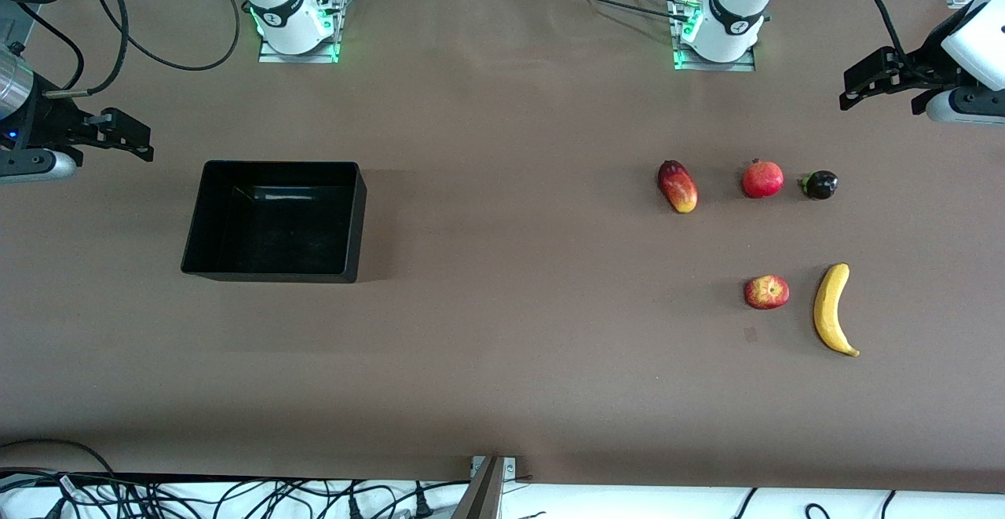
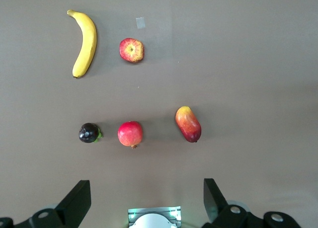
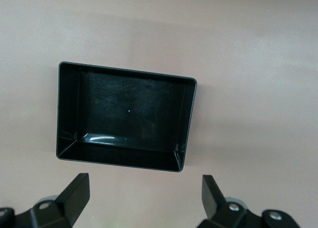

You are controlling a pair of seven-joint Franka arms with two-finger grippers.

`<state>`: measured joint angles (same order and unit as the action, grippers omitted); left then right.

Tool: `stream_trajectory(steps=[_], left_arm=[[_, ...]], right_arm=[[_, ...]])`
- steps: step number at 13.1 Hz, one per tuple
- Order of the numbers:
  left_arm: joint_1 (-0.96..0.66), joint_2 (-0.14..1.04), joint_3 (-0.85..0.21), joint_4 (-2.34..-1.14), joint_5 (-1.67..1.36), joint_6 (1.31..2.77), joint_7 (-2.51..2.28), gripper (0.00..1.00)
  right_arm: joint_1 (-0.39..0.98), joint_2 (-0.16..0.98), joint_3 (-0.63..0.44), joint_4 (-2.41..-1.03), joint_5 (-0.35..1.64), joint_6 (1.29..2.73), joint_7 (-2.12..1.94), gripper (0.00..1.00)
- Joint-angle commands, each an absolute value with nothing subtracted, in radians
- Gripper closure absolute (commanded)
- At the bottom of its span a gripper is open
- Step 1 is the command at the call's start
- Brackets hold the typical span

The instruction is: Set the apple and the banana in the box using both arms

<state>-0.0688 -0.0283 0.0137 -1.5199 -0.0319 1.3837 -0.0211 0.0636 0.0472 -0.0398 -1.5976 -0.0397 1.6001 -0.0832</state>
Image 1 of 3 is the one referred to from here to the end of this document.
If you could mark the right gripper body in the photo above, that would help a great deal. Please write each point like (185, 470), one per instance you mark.
(41, 122)

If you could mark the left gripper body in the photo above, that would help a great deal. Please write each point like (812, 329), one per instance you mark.
(932, 66)

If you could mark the black plastic box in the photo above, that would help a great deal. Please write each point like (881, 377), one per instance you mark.
(275, 228)

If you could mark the yellow banana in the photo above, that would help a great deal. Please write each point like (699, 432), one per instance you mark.
(831, 307)

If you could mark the red apple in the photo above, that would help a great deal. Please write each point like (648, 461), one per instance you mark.
(767, 292)

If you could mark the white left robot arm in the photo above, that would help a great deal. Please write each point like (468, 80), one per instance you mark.
(734, 9)

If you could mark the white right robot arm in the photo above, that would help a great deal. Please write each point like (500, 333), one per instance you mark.
(279, 1)

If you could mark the dark purple mangosteen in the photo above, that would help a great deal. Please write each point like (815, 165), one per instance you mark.
(820, 185)

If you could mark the red pomegranate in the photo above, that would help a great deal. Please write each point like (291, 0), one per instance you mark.
(763, 180)

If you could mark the red yellow mango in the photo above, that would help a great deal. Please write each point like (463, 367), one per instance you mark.
(677, 187)

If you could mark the brown table cover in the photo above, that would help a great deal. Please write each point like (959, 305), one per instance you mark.
(502, 362)

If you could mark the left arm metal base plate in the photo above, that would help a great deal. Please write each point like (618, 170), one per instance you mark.
(707, 66)

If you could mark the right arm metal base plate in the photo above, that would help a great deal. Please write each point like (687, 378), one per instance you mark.
(314, 56)

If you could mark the aluminium profile post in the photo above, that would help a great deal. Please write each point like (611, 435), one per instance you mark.
(480, 495)

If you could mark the small metal bracket plate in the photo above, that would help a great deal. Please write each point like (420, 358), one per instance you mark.
(510, 468)

